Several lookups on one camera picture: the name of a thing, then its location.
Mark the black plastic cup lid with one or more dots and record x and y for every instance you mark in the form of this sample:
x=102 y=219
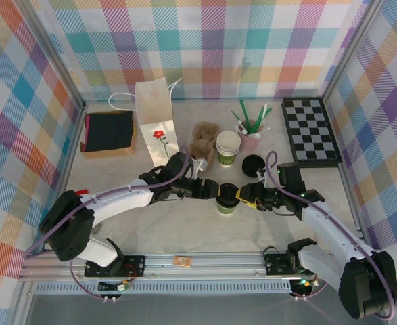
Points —
x=229 y=193

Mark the white flower print paper bag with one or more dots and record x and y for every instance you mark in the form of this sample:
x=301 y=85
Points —
x=159 y=135

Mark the black paper napkin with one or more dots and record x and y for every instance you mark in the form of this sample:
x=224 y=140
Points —
x=110 y=132

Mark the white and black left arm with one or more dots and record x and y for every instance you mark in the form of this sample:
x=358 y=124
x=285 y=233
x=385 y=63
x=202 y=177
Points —
x=123 y=199

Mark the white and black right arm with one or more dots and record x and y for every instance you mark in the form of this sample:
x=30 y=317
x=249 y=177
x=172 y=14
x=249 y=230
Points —
x=326 y=230

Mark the stack of black cup lids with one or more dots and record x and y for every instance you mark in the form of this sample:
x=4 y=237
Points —
x=252 y=164

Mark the stack of green paper cups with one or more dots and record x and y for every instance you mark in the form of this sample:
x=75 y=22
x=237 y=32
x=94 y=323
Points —
x=228 y=145

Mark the pink straw holder cup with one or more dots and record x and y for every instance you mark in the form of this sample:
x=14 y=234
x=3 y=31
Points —
x=249 y=144

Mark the stack of cardboard cup carriers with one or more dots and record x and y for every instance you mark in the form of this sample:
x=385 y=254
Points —
x=206 y=132

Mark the white wrapped straw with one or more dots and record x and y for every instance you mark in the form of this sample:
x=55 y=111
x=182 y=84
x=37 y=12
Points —
x=262 y=132
x=241 y=129

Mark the black and grey chessboard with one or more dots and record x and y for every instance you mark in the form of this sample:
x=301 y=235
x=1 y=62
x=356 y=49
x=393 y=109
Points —
x=311 y=135

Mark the small orange paper label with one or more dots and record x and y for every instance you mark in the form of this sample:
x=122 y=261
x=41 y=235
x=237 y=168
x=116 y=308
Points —
x=182 y=261

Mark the green drinking straw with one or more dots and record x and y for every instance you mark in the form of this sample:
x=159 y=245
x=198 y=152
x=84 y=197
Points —
x=258 y=118
x=245 y=115

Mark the short dark green straw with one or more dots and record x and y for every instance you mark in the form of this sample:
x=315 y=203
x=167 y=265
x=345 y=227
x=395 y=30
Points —
x=237 y=118

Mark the pale green wrapped straw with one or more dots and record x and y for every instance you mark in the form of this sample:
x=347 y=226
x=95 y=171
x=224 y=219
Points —
x=266 y=113

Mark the small black connector board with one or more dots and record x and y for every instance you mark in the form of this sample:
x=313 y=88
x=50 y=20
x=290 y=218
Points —
x=112 y=287
x=304 y=282

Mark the red plastic block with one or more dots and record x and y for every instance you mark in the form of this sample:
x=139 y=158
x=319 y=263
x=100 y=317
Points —
x=83 y=192

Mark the pink paper napkin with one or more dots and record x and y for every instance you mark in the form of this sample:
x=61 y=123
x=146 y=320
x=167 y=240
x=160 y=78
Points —
x=87 y=128

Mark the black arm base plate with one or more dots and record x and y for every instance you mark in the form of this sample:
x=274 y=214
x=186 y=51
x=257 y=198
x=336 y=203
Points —
x=135 y=265
x=274 y=264

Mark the wide aluminium mounting rail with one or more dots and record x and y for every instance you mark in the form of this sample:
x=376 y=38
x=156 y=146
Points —
x=218 y=267

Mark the aluminium frame post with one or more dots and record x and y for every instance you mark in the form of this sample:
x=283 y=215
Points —
x=54 y=54
x=353 y=47

